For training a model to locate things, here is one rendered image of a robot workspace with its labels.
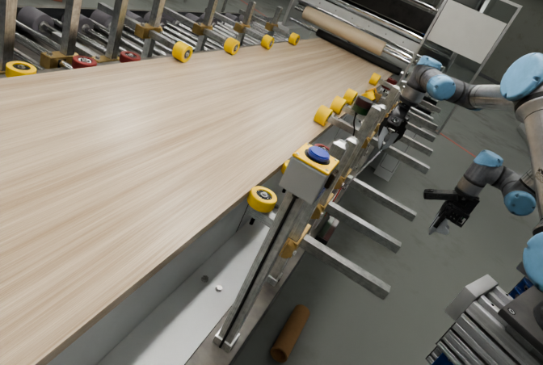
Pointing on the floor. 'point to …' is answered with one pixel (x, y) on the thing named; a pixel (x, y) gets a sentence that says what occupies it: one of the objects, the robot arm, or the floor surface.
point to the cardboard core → (290, 333)
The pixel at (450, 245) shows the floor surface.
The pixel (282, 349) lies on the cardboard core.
